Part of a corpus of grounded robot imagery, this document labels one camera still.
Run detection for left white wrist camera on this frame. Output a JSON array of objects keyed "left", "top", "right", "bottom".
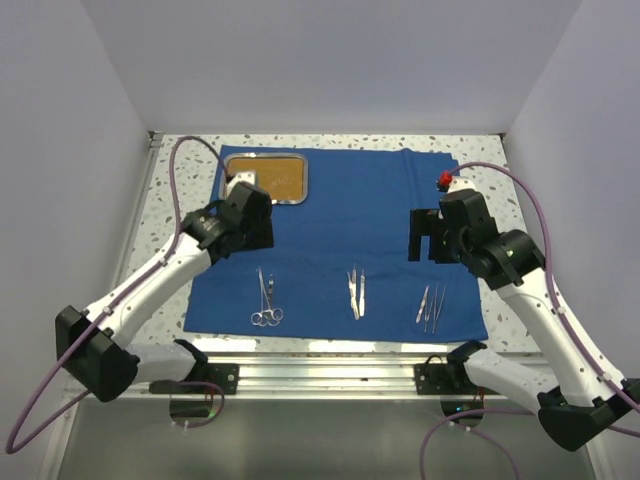
[{"left": 220, "top": 170, "right": 257, "bottom": 199}]

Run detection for steel forceps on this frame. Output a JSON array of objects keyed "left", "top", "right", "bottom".
[{"left": 347, "top": 268, "right": 360, "bottom": 320}]

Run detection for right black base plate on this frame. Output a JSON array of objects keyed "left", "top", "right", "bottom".
[{"left": 413, "top": 355, "right": 497, "bottom": 395}]

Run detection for steel ring-handled scissors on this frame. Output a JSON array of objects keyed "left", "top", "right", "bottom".
[{"left": 251, "top": 267, "right": 269, "bottom": 327}]

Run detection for aluminium left side rail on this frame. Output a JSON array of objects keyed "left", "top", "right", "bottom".
[{"left": 97, "top": 131, "right": 165, "bottom": 302}]

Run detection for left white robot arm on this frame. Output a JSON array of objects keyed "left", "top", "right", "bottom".
[{"left": 55, "top": 181, "right": 274, "bottom": 402}]

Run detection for purple cable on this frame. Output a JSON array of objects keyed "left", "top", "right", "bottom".
[
  {"left": 418, "top": 161, "right": 640, "bottom": 480},
  {"left": 4, "top": 135, "right": 236, "bottom": 455}
]

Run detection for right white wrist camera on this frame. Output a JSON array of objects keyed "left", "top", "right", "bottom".
[{"left": 436, "top": 171, "right": 476, "bottom": 194}]

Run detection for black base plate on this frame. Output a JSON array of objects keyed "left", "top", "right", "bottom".
[
  {"left": 413, "top": 355, "right": 497, "bottom": 395},
  {"left": 191, "top": 363, "right": 240, "bottom": 395}
]

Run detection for long steel scalpel handle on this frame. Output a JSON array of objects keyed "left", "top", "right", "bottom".
[{"left": 358, "top": 269, "right": 366, "bottom": 318}]

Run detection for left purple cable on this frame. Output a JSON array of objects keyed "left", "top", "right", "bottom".
[{"left": 4, "top": 135, "right": 236, "bottom": 455}]

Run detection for steel instrument tray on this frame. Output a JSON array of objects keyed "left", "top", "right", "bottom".
[{"left": 219, "top": 151, "right": 309, "bottom": 205}]

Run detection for aluminium front rail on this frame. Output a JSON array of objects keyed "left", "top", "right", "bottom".
[{"left": 63, "top": 343, "right": 430, "bottom": 402}]

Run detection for aluminium rail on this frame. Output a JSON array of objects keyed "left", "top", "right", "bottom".
[
  {"left": 97, "top": 131, "right": 165, "bottom": 302},
  {"left": 63, "top": 343, "right": 430, "bottom": 402}
]

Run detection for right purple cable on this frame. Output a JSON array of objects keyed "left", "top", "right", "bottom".
[{"left": 418, "top": 161, "right": 640, "bottom": 480}]

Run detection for blue surgical cloth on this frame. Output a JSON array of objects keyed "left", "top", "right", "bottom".
[{"left": 185, "top": 149, "right": 488, "bottom": 343}]

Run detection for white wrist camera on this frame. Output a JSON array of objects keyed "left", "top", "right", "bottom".
[
  {"left": 436, "top": 171, "right": 476, "bottom": 194},
  {"left": 220, "top": 170, "right": 257, "bottom": 199}
]

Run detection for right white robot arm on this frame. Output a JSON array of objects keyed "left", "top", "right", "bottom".
[{"left": 408, "top": 189, "right": 639, "bottom": 451}]

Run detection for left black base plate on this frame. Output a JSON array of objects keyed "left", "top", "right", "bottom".
[{"left": 191, "top": 363, "right": 240, "bottom": 395}]

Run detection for thin steel tweezers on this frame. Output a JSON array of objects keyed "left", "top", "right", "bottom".
[
  {"left": 431, "top": 285, "right": 446, "bottom": 334},
  {"left": 424, "top": 294, "right": 436, "bottom": 333}
]

